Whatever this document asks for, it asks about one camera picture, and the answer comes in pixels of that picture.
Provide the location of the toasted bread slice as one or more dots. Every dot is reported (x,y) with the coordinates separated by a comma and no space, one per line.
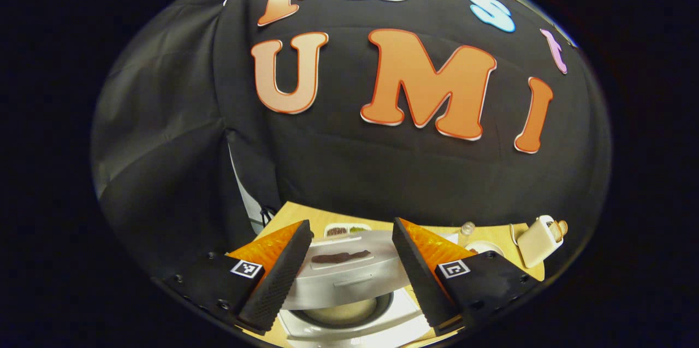
(563,226)
(555,230)

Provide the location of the black tripod stand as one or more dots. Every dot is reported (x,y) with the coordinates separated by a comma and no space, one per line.
(268,217)

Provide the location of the clear plastic water bottle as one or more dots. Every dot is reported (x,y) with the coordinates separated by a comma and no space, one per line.
(467,228)

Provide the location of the small white plate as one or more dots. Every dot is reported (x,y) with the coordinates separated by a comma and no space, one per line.
(479,246)

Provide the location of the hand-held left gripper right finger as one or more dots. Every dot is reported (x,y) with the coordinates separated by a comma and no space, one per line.
(418,282)

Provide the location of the white rice cooker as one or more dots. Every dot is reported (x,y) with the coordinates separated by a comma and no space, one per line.
(349,279)

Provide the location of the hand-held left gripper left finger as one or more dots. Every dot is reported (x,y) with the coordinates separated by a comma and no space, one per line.
(278,282)

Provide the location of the white toaster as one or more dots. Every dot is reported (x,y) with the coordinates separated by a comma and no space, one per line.
(538,247)

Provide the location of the small white rice portion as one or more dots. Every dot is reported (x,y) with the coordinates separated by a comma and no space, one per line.
(344,314)

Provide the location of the white divided side dish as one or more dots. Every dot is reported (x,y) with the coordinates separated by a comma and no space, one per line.
(349,230)

